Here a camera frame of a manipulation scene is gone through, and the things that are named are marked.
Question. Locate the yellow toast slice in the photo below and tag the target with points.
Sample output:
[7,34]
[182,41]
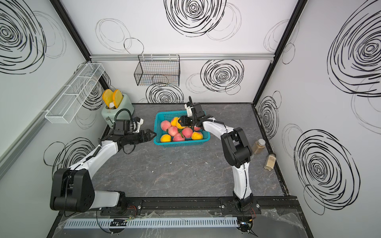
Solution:
[107,97]
[117,98]

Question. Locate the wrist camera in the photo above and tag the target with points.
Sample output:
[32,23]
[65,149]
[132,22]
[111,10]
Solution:
[137,123]
[189,107]

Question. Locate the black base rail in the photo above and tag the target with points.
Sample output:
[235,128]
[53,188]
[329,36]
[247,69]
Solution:
[226,205]

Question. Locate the left yellow toast slice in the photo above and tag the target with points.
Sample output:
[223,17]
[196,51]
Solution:
[107,97]

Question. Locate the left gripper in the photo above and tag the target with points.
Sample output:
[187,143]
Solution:
[146,135]

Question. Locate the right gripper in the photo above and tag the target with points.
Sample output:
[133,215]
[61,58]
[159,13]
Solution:
[184,119]

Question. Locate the yellow peach with red blush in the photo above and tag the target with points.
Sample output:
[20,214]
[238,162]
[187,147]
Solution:
[179,126]

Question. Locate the beige spice jar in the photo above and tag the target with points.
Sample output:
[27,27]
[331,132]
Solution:
[270,162]

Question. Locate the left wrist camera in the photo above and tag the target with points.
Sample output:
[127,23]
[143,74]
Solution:
[137,123]

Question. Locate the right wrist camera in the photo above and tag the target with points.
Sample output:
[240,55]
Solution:
[189,107]

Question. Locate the white wire wall shelf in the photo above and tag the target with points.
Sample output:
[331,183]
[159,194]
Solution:
[83,91]

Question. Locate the mint green toaster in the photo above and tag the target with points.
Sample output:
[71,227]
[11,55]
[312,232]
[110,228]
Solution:
[109,114]

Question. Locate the black wire wall basket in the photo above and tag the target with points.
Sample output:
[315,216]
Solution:
[153,69]

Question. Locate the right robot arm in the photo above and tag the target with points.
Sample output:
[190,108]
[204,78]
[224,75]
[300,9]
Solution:
[236,149]

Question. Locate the right yellow toast slice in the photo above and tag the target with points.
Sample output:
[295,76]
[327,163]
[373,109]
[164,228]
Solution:
[117,98]

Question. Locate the brown spice jar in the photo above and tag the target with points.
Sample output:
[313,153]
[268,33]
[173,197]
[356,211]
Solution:
[259,146]

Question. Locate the white slotted cable duct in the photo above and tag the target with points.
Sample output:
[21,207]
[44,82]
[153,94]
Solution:
[211,222]

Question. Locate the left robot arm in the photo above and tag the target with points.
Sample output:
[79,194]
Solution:
[72,188]

